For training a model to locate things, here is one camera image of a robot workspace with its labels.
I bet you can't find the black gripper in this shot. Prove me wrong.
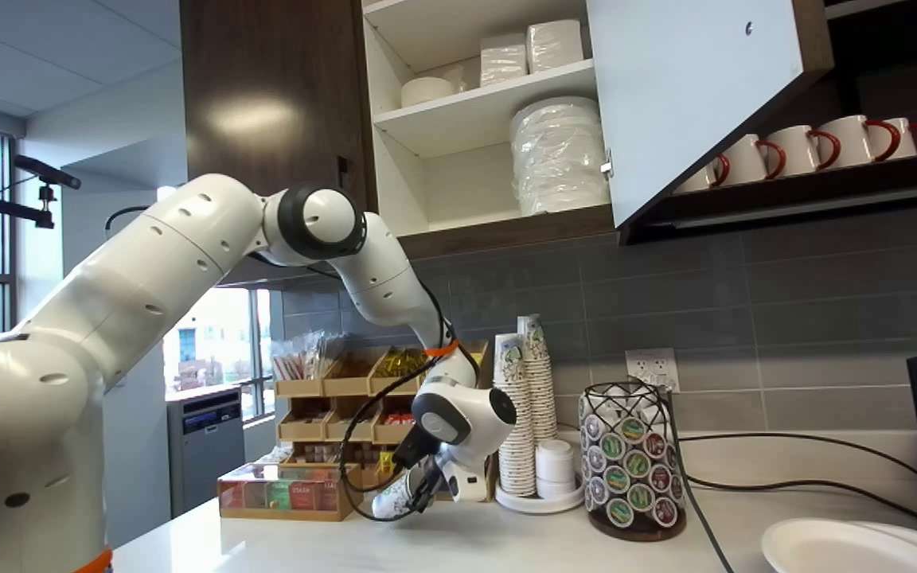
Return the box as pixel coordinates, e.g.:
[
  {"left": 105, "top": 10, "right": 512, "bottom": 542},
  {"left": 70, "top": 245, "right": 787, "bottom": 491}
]
[{"left": 396, "top": 428, "right": 465, "bottom": 508}]

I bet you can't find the patterned paper cup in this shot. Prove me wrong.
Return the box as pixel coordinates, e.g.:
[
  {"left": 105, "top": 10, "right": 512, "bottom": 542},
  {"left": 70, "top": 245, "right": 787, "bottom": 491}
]
[{"left": 369, "top": 469, "right": 424, "bottom": 522}]

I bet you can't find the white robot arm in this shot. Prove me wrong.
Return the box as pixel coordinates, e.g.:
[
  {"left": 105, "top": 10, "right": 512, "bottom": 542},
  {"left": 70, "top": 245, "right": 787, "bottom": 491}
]
[{"left": 0, "top": 172, "right": 514, "bottom": 573}]

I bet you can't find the wooden tea organizer shelf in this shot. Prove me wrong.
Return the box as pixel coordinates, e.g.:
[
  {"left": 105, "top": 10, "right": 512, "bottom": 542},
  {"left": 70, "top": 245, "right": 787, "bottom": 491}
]
[{"left": 269, "top": 341, "right": 497, "bottom": 507}]

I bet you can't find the white round cup tray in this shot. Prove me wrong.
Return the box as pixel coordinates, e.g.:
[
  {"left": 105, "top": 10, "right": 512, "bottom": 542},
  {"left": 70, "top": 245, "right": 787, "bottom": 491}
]
[{"left": 492, "top": 488, "right": 581, "bottom": 516}]

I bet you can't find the tall paper cup stack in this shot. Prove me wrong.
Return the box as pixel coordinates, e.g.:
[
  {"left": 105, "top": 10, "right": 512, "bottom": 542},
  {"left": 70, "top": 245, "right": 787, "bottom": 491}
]
[{"left": 491, "top": 328, "right": 539, "bottom": 503}]

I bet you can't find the wrapped plate stack on shelf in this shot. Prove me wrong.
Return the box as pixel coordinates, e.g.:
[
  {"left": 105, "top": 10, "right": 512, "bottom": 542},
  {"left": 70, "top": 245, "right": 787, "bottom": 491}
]
[{"left": 508, "top": 96, "right": 607, "bottom": 213}]

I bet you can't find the white bowl stack on shelf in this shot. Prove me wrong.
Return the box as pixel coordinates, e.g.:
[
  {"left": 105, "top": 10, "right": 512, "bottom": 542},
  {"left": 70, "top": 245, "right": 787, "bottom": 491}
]
[{"left": 399, "top": 78, "right": 462, "bottom": 107}]

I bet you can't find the white open cabinet door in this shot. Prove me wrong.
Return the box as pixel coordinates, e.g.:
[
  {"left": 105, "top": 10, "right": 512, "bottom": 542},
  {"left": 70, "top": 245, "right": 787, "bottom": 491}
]
[{"left": 587, "top": 0, "right": 834, "bottom": 230}]

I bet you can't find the white lid stack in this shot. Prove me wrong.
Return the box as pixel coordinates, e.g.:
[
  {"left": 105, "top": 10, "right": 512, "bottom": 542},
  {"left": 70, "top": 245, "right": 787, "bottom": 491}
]
[{"left": 536, "top": 438, "right": 575, "bottom": 500}]

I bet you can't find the wooden tea box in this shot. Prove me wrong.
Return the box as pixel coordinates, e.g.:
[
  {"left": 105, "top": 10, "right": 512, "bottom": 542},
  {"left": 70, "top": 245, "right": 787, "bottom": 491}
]
[{"left": 217, "top": 461, "right": 350, "bottom": 522}]

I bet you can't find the white napkin pack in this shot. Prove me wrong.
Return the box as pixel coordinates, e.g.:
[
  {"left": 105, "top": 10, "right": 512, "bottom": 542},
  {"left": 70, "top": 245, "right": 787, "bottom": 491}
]
[
  {"left": 527, "top": 19, "right": 581, "bottom": 74},
  {"left": 479, "top": 33, "right": 526, "bottom": 85}
]

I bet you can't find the white paper plate stack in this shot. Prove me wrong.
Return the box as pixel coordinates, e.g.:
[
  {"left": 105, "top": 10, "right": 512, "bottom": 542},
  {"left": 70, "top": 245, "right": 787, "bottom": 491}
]
[{"left": 762, "top": 519, "right": 917, "bottom": 573}]

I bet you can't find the wire coffee pod carousel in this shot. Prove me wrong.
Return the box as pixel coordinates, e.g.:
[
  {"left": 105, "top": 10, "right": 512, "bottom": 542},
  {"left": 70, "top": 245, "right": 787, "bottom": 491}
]
[{"left": 578, "top": 378, "right": 683, "bottom": 542}]

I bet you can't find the white wall outlet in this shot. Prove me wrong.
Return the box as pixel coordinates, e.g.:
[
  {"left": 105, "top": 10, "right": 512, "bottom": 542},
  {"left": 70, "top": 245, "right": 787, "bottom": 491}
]
[{"left": 624, "top": 348, "right": 680, "bottom": 393}]

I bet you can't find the dark wood wall cabinet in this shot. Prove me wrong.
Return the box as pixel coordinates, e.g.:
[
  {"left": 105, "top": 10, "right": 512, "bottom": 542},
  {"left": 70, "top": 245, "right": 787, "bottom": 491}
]
[{"left": 179, "top": 0, "right": 380, "bottom": 291}]

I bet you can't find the white red-handled mug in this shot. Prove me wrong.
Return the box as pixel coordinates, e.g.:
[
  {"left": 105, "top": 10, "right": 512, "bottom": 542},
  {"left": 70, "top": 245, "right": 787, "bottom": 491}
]
[
  {"left": 769, "top": 123, "right": 840, "bottom": 177},
  {"left": 719, "top": 135, "right": 768, "bottom": 189},
  {"left": 822, "top": 116, "right": 901, "bottom": 168}
]

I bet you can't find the black power cable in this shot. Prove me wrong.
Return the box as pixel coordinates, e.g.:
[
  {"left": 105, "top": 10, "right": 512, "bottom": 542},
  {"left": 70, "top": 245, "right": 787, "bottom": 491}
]
[{"left": 676, "top": 428, "right": 917, "bottom": 573}]

